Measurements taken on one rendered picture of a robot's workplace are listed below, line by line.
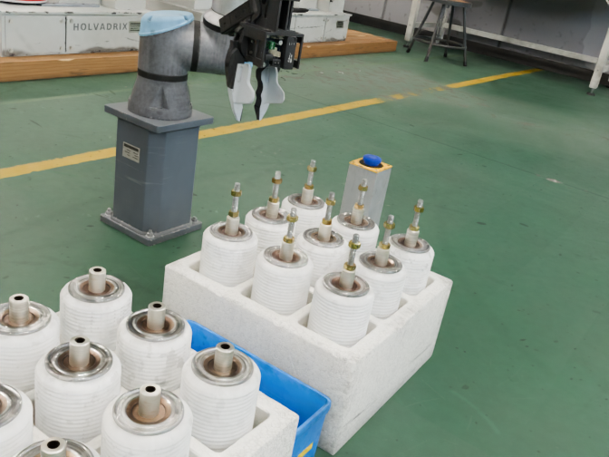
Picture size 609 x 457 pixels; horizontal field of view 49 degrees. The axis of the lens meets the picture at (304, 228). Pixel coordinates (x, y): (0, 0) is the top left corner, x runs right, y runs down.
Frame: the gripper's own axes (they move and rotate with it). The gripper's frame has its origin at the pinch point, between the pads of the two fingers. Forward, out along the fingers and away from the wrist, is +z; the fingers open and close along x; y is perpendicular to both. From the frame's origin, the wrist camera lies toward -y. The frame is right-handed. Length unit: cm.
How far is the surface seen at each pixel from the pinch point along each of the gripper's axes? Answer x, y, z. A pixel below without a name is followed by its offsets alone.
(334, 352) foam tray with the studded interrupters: 1.7, 28.6, 28.9
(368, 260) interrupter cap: 16.6, 17.7, 21.5
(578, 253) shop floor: 125, 2, 47
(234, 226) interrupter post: -0.5, 1.3, 19.9
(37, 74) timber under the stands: 29, -198, 44
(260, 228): 6.9, -1.0, 22.4
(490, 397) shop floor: 40, 35, 47
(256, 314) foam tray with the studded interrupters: -3.4, 14.7, 29.1
